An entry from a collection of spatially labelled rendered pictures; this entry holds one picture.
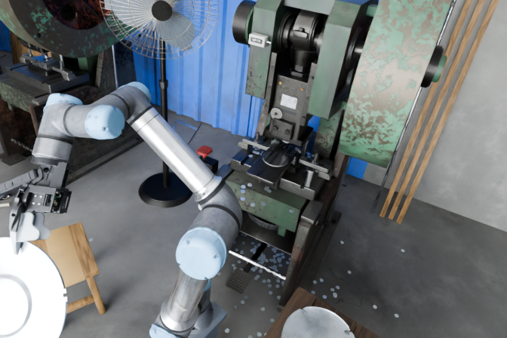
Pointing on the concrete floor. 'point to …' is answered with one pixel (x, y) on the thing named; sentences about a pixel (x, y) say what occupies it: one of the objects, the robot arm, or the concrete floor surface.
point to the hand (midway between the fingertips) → (16, 247)
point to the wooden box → (302, 297)
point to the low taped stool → (74, 261)
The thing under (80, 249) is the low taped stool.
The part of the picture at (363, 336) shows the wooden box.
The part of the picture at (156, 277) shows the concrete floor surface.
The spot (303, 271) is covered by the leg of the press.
